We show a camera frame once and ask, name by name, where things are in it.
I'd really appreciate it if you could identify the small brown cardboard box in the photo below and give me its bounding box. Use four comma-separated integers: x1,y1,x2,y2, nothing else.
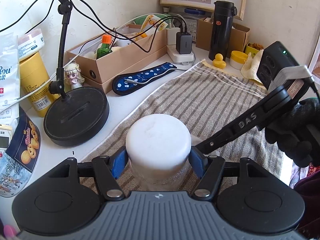
195,17,250,55

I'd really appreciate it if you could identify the blue lid plastic container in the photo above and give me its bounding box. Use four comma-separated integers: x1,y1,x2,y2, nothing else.
184,8,213,30

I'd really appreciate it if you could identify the white cable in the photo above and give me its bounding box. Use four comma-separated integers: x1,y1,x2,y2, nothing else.
0,72,59,117

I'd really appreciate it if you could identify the white remote control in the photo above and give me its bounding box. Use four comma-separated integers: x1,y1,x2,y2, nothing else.
0,124,13,155

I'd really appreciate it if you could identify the yellow cylinder canister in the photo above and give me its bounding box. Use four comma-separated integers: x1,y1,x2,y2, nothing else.
19,52,60,117

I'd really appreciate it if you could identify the small yellow box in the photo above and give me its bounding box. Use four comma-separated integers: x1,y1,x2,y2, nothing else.
245,42,265,57

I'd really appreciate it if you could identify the white cotton tissue pack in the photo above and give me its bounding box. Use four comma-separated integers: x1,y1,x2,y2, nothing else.
0,35,20,128

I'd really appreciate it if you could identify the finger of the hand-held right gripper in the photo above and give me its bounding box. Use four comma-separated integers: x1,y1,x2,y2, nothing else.
195,85,298,155

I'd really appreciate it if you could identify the person's right forearm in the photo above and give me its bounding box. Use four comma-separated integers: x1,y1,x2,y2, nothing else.
293,176,320,234

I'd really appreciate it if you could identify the cream yellow towel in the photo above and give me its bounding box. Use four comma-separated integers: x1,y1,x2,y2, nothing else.
241,49,269,88

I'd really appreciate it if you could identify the white wipe cloth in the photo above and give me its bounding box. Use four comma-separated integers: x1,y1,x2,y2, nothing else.
190,135,222,157

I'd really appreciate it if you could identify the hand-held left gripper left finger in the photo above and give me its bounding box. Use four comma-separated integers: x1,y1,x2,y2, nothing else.
49,146,129,201

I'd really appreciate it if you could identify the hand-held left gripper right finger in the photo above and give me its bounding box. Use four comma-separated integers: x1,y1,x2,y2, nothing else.
188,146,272,201

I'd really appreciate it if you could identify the blue cookie tin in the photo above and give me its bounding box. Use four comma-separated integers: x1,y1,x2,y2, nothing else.
0,106,42,198

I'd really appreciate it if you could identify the black charging cable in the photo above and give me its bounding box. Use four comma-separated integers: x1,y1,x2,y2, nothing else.
0,0,188,53
62,0,184,53

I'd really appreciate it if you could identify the small jar with yellow lid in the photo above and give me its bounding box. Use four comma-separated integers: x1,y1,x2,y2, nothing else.
230,50,249,70

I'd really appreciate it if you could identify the white tub with pink lid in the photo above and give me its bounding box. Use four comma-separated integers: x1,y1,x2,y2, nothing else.
17,29,45,61

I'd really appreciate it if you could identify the black round-base stand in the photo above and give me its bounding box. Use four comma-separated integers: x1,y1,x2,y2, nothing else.
42,0,110,147

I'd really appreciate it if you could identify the white power strip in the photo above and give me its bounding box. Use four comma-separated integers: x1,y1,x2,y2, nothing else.
166,27,196,65

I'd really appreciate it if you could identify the green wipes pack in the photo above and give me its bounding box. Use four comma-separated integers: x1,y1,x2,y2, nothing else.
127,14,180,34

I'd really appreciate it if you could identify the black thermos bottle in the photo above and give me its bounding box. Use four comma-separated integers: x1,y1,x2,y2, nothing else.
209,0,238,61

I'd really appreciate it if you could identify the black charger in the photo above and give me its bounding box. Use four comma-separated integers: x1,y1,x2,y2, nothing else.
176,31,194,55

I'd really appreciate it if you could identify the small blonde doll figurine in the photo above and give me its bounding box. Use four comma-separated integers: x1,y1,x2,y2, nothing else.
64,63,85,89

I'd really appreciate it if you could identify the yellow rubber duck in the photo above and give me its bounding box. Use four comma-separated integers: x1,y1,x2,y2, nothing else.
212,53,227,68

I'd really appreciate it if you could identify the green bottle with orange cap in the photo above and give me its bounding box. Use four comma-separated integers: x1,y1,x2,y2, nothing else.
96,34,113,60

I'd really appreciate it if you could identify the person's right hand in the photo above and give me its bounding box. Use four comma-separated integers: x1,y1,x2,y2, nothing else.
264,97,320,168

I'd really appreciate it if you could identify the grey striped towel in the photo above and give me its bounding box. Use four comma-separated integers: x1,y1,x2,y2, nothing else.
79,59,285,193

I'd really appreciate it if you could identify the clear jar with white lid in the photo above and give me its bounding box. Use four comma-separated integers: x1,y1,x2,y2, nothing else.
126,114,192,193

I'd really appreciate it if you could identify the small bottle with pink cap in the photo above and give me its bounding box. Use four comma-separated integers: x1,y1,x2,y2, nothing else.
1,226,17,239

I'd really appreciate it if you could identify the blue polka dot pouch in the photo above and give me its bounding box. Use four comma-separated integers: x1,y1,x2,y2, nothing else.
112,62,177,96

